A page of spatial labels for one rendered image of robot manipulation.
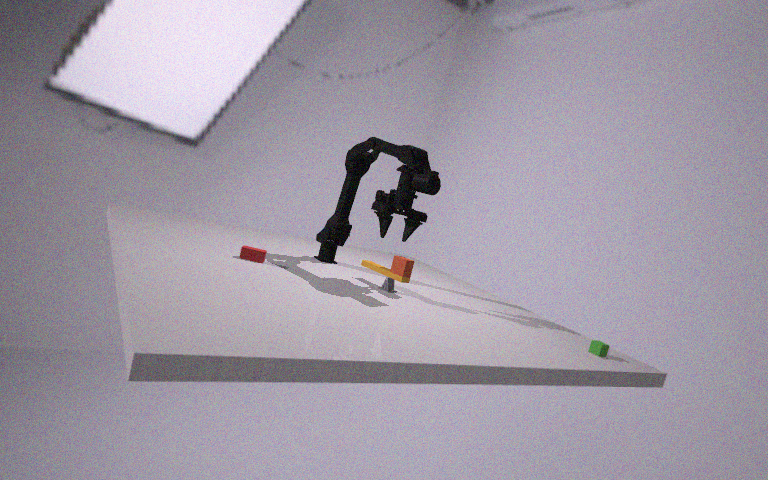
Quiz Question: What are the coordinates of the small green block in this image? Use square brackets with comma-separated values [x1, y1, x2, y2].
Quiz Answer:
[588, 340, 609, 357]

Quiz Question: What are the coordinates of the red rectangular block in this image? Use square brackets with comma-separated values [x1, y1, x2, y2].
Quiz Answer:
[240, 245, 267, 263]

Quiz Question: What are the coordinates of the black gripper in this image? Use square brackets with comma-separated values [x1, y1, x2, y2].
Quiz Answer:
[371, 187, 427, 242]

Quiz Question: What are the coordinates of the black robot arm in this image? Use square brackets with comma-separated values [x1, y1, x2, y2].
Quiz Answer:
[314, 137, 441, 264]

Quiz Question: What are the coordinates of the orange bar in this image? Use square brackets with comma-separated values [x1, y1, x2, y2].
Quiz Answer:
[361, 255, 414, 283]

